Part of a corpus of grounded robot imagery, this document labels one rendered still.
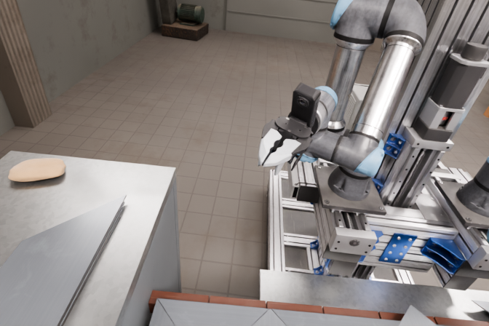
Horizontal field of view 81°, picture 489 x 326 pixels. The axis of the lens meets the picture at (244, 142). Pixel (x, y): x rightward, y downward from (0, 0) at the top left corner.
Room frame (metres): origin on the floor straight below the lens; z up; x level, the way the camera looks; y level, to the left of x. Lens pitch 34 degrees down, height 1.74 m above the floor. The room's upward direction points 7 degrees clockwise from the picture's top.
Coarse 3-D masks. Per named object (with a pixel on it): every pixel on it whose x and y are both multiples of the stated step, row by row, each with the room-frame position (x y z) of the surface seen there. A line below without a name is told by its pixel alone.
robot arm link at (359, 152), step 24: (408, 0) 0.82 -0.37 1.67; (408, 24) 0.78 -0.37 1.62; (384, 48) 0.78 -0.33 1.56; (408, 48) 0.75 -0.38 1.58; (384, 72) 0.71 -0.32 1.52; (384, 96) 0.67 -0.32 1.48; (360, 120) 0.64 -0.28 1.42; (384, 120) 0.63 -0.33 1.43; (336, 144) 0.60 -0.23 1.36; (360, 144) 0.59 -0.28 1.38; (360, 168) 0.56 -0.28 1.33
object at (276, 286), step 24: (264, 288) 0.61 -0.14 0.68; (288, 288) 0.62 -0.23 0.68; (312, 288) 0.63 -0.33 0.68; (336, 288) 0.64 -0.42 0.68; (360, 288) 0.65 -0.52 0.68; (384, 288) 0.66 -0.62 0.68; (408, 288) 0.68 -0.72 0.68; (432, 288) 0.69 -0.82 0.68; (432, 312) 0.59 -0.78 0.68; (456, 312) 0.60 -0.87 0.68; (480, 312) 0.61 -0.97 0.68
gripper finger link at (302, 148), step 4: (296, 140) 0.45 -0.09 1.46; (300, 140) 0.45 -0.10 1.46; (304, 140) 0.45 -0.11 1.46; (308, 140) 0.45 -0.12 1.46; (304, 144) 0.44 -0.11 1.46; (308, 144) 0.44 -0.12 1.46; (296, 148) 0.42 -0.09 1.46; (300, 148) 0.42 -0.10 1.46; (304, 148) 0.43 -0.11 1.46; (292, 152) 0.41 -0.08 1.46; (296, 152) 0.41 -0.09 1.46; (300, 152) 0.42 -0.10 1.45; (304, 152) 0.43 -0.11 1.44; (292, 156) 0.41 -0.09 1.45
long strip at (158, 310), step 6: (156, 300) 0.43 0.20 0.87; (156, 306) 0.41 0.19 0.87; (156, 312) 0.39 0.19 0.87; (162, 312) 0.39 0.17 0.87; (156, 318) 0.38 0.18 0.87; (162, 318) 0.38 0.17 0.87; (168, 318) 0.38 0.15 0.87; (150, 324) 0.36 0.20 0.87; (156, 324) 0.36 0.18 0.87; (162, 324) 0.37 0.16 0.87; (168, 324) 0.37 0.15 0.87
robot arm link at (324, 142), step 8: (312, 136) 0.62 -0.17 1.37; (320, 136) 0.62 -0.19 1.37; (328, 136) 0.62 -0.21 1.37; (336, 136) 0.62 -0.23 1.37; (312, 144) 0.61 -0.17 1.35; (320, 144) 0.61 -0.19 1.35; (328, 144) 0.60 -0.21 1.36; (312, 152) 0.61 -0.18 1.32; (320, 152) 0.60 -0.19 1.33; (328, 152) 0.59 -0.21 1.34; (304, 160) 0.62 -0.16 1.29; (312, 160) 0.62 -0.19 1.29; (328, 160) 0.60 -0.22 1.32
